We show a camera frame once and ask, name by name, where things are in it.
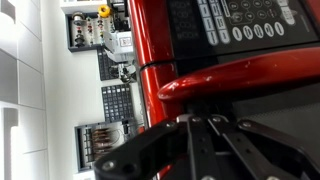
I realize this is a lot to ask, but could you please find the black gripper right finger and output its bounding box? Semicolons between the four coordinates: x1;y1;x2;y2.
208;114;320;180

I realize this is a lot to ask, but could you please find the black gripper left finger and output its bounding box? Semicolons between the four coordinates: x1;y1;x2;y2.
94;114;223;180

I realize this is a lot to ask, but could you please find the red black microwave body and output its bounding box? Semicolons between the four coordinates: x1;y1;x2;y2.
128;0;320;73

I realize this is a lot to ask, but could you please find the large black parts bin panel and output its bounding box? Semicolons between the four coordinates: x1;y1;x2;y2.
100;83;135;123

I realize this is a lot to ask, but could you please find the small black parts bin panel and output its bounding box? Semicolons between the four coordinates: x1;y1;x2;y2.
97;46;122;82

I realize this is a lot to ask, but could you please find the white cardboard box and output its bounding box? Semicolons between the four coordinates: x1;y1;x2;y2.
104;30;135;63

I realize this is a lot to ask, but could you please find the yellow spool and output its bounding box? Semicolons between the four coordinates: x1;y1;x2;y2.
97;4;112;19

